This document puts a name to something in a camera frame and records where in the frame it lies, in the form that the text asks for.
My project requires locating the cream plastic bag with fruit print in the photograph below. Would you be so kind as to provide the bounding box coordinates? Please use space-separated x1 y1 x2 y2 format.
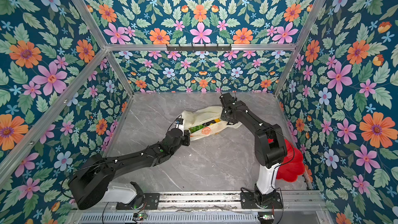
181 106 242 141

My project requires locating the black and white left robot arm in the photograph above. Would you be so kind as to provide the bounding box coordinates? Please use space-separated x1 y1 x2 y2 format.
68 128 190 210

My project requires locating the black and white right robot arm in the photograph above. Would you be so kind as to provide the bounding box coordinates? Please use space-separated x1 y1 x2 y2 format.
220 93 288 207

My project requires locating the green fake grape bunch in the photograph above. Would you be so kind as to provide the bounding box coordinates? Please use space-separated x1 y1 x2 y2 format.
189 124 206 133

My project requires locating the red flower-shaped plate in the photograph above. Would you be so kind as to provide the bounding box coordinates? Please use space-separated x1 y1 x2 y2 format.
276 140 305 183

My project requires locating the small green circuit board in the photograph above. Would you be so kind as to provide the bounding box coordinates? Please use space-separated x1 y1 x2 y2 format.
133 213 148 222

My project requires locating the right small circuit board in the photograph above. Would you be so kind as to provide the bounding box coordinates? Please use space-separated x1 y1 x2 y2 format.
258 213 275 224

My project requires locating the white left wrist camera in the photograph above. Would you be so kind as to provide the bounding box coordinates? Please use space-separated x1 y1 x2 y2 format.
175 118 184 131

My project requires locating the aluminium front frame rail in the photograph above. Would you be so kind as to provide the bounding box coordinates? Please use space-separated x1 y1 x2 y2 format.
73 190 327 212

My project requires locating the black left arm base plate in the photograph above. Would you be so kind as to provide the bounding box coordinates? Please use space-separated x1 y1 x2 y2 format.
116 193 160 210

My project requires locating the black hook rail on wall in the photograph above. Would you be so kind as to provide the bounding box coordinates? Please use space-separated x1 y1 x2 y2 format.
166 44 232 52

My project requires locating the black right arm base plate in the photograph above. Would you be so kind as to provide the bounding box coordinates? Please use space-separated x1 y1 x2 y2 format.
240 190 284 209

